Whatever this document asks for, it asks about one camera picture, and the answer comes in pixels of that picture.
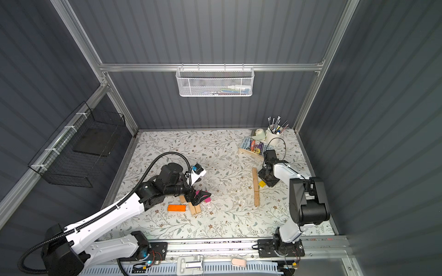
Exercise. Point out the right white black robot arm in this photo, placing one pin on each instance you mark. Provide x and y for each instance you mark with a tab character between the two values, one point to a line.
307	206

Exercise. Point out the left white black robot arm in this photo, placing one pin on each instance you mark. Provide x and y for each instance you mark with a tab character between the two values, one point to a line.
68	251

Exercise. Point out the white pen cup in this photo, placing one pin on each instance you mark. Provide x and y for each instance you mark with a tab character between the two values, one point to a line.
273	139

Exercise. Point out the natural wood block long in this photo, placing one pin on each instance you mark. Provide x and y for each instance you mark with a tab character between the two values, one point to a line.
254	174

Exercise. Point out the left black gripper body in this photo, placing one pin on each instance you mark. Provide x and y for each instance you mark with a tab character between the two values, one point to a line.
191	190

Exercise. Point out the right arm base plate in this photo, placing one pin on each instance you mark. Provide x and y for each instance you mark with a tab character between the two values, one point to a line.
271	248

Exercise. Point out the pink eraser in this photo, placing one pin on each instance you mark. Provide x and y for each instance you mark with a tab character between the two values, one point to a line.
238	262

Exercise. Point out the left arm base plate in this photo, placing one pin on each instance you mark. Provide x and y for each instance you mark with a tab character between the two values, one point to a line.
156	251

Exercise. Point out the white tape roll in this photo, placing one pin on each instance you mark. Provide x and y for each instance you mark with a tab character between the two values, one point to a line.
259	134

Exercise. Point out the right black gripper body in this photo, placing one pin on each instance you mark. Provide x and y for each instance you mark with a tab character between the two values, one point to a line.
266	175

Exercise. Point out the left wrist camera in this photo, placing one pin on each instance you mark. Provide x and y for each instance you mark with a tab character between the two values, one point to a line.
197	172

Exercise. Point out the orange block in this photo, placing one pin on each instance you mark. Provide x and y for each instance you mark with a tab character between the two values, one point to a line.
176	208

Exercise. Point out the black wire side basket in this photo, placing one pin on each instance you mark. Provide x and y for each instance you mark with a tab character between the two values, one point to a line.
77	155

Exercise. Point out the white wire wall basket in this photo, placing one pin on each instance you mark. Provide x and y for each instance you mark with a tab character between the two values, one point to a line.
222	83

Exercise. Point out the natural wood block pair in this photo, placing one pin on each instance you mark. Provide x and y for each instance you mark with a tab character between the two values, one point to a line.
194	209

